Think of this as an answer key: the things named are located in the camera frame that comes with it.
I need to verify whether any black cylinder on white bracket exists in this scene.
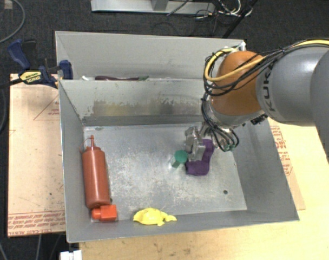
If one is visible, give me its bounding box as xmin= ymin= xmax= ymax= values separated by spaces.
xmin=249 ymin=114 xmax=268 ymax=126

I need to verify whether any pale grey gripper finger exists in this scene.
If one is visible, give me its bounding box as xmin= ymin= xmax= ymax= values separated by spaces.
xmin=185 ymin=126 xmax=199 ymax=154
xmin=190 ymin=139 xmax=208 ymax=163

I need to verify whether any brown cardboard board, red print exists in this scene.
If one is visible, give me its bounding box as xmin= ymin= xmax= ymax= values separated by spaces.
xmin=7 ymin=73 xmax=306 ymax=238

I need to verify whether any grey metal bin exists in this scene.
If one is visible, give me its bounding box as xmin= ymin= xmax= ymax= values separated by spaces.
xmin=55 ymin=30 xmax=300 ymax=244

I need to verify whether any red-brown squeeze bottle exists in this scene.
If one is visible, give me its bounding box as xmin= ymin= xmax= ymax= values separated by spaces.
xmin=79 ymin=134 xmax=113 ymax=210

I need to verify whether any orange-red small capped block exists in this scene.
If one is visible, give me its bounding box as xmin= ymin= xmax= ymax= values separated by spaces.
xmin=90 ymin=204 xmax=119 ymax=223

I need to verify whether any yellow flat toy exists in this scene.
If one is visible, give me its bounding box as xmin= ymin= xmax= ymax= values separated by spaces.
xmin=133 ymin=207 xmax=178 ymax=227

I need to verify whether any clear bottle with green cap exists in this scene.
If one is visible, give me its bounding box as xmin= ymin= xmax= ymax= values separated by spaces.
xmin=169 ymin=149 xmax=189 ymax=169

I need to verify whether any purple soft lump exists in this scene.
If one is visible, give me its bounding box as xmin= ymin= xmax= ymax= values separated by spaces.
xmin=185 ymin=138 xmax=216 ymax=177

